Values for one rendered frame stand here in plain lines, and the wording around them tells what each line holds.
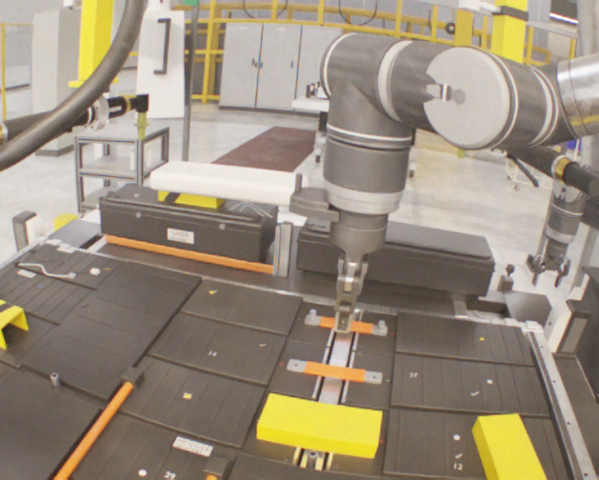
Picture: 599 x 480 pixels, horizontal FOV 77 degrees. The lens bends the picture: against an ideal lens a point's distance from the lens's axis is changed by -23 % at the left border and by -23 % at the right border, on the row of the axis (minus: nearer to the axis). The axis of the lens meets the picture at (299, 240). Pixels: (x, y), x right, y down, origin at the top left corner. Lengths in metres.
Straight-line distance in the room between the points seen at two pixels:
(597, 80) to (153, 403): 0.72
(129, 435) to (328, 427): 0.27
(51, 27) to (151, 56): 3.45
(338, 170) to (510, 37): 0.51
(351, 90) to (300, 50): 9.01
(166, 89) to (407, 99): 2.89
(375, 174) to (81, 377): 0.51
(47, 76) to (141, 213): 5.60
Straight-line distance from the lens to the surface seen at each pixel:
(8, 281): 1.06
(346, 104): 0.55
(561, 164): 0.74
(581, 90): 0.57
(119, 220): 1.14
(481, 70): 0.44
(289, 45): 9.60
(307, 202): 0.60
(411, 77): 0.49
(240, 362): 0.75
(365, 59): 0.54
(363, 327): 0.87
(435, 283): 1.00
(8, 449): 0.66
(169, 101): 3.33
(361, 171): 0.56
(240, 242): 1.02
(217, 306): 0.89
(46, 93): 6.64
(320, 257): 0.99
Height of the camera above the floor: 1.48
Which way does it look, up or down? 24 degrees down
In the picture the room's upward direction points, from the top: 5 degrees clockwise
